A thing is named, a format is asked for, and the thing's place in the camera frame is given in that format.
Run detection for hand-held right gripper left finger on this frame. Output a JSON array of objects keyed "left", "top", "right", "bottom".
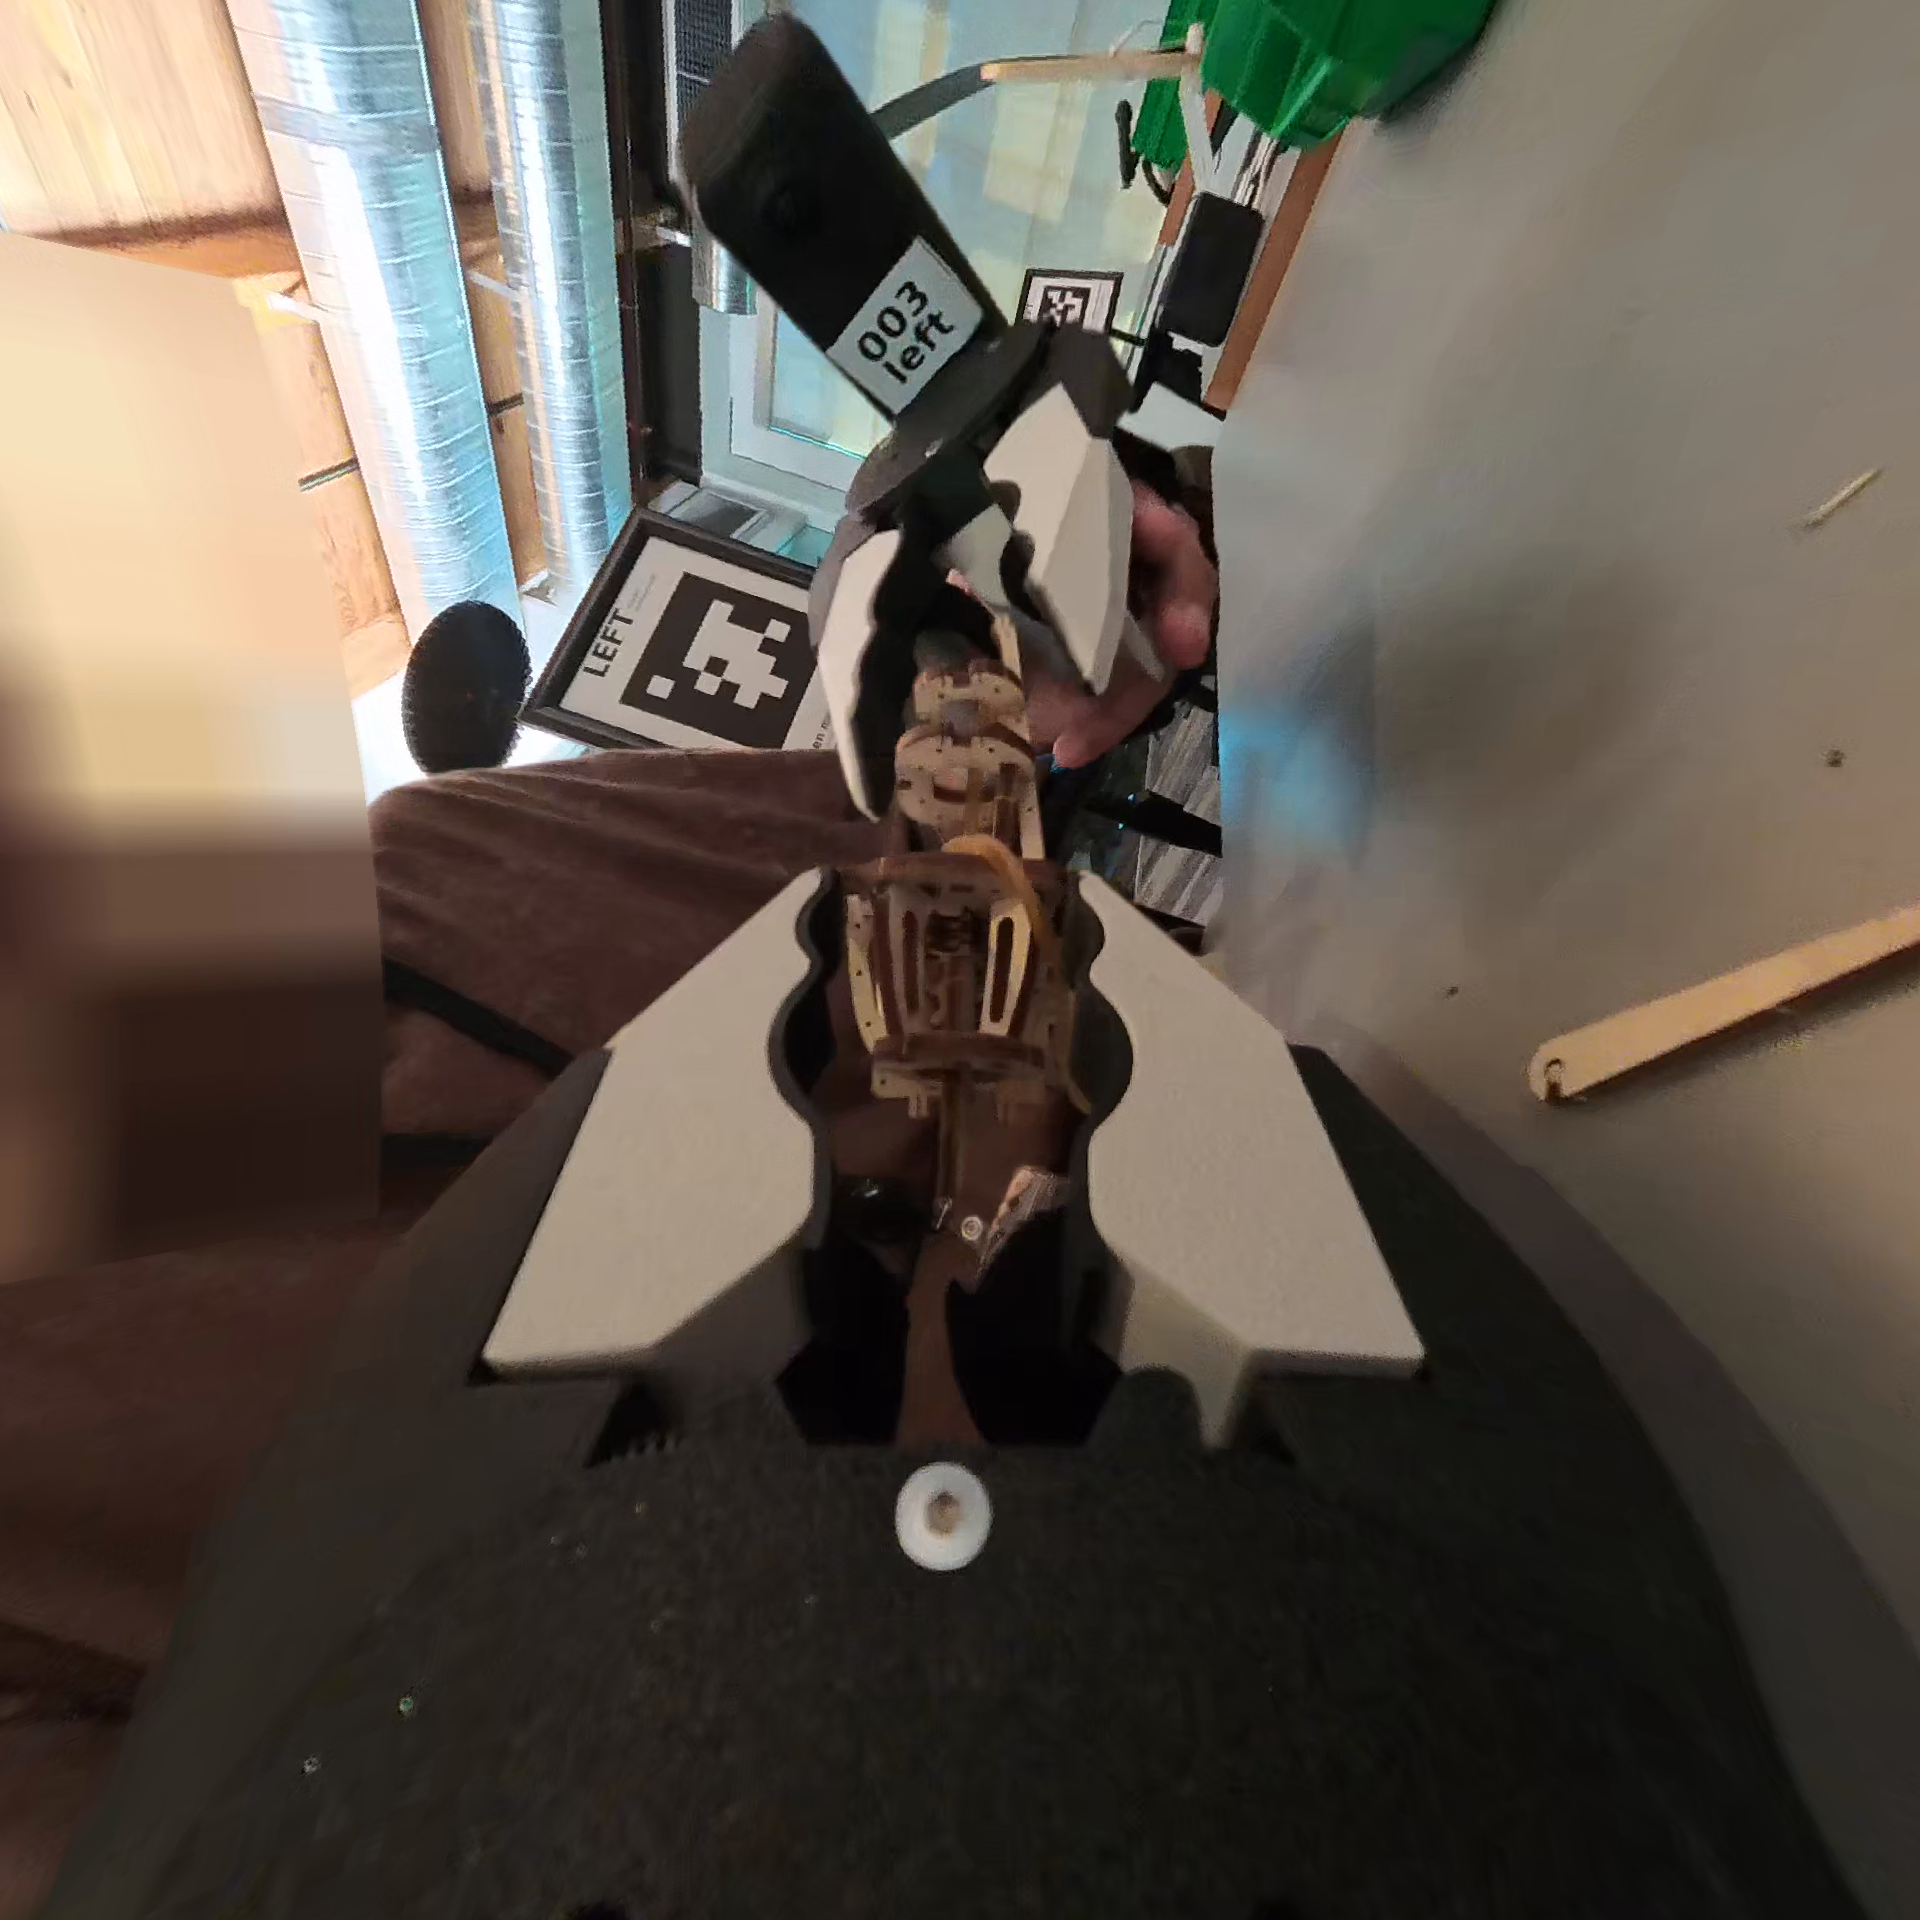
[{"left": 478, "top": 861, "right": 836, "bottom": 1378}]

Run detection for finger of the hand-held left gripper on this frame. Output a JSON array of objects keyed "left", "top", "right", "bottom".
[
  {"left": 942, "top": 381, "right": 1169, "bottom": 697},
  {"left": 809, "top": 532, "right": 924, "bottom": 823}
]

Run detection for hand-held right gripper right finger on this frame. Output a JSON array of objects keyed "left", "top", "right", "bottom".
[{"left": 1070, "top": 864, "right": 1431, "bottom": 1453}]

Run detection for wooden gear model part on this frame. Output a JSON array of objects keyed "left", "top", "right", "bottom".
[{"left": 896, "top": 630, "right": 1046, "bottom": 859}]

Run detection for yellow rubber band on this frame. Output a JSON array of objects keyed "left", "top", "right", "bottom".
[{"left": 945, "top": 835, "right": 1039, "bottom": 1040}]

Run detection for wooden frame model part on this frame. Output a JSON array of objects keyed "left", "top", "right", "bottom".
[{"left": 833, "top": 835, "right": 1098, "bottom": 1255}]

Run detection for person's left hand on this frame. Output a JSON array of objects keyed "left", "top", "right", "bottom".
[{"left": 1048, "top": 485, "right": 1219, "bottom": 766}]

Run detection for framed marker poster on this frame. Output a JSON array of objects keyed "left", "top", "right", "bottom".
[{"left": 524, "top": 505, "right": 836, "bottom": 751}]

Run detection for printed marker card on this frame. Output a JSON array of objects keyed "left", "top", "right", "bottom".
[{"left": 1018, "top": 268, "right": 1129, "bottom": 342}]

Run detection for black box device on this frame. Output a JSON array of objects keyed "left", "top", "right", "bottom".
[{"left": 1160, "top": 192, "right": 1267, "bottom": 351}]

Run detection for long wooden stick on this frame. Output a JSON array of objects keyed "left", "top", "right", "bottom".
[{"left": 980, "top": 40, "right": 1205, "bottom": 86}]

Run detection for black round disc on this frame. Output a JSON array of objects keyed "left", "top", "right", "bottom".
[{"left": 404, "top": 599, "right": 530, "bottom": 776}]

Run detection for green plastic bin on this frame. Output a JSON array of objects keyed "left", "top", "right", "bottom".
[{"left": 1132, "top": 0, "right": 1503, "bottom": 171}]

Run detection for pale wooden strip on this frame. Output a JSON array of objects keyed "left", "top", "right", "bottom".
[{"left": 1528, "top": 907, "right": 1920, "bottom": 1104}]

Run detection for silver ventilation duct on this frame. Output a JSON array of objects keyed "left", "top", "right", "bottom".
[
  {"left": 478, "top": 0, "right": 636, "bottom": 588},
  {"left": 269, "top": 0, "right": 530, "bottom": 604}
]

